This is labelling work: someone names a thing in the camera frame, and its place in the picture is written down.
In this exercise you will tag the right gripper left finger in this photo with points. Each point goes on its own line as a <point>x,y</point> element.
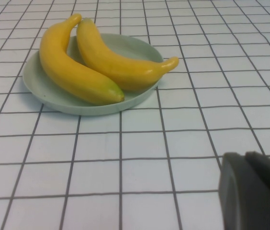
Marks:
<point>242,203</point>

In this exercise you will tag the pale green round plate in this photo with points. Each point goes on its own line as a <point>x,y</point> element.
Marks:
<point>53,98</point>

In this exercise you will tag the slim yellow banana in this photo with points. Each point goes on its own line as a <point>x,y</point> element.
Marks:
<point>115,64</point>

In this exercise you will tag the white grid tablecloth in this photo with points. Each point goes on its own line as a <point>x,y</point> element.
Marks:
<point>125,167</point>

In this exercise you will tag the yellow banana with green tip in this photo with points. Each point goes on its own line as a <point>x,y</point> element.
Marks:
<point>72,74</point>

